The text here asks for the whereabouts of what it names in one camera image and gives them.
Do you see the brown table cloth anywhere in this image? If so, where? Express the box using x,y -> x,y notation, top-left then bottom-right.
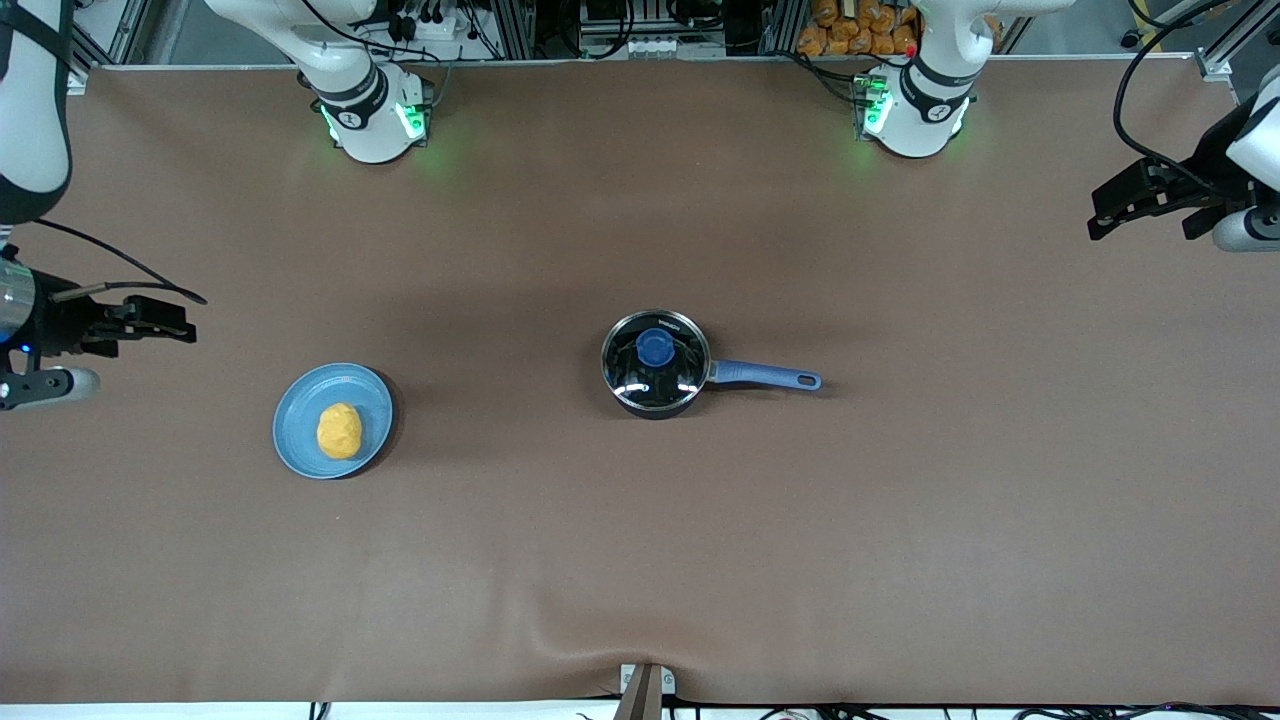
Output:
0,55 -> 1280,707

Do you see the black pot with blue handle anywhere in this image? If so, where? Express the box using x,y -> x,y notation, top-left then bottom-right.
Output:
601,310 -> 823,421

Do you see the glass lid with blue knob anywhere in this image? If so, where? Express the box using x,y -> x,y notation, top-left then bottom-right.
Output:
602,311 -> 712,411

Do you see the pile of orange toy food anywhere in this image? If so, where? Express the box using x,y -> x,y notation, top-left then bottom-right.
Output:
797,0 -> 921,58

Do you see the blue plate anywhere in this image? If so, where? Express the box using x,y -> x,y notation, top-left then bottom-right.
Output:
273,362 -> 395,481

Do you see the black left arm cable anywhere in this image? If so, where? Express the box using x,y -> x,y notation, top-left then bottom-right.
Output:
1113,0 -> 1246,191

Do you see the aluminium frame profile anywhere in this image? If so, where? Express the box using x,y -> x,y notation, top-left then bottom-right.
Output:
65,0 -> 151,97
1195,0 -> 1280,101

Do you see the white power strip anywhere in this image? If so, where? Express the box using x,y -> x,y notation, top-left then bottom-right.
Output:
400,8 -> 471,43

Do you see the black cable bundle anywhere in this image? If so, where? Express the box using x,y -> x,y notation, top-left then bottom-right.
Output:
665,700 -> 1280,720

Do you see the yellow potato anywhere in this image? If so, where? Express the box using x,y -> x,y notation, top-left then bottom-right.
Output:
316,402 -> 363,461

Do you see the metal table edge bracket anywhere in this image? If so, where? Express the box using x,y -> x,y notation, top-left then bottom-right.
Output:
618,662 -> 677,720

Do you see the white connector block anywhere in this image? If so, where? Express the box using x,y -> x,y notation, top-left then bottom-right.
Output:
625,36 -> 726,59

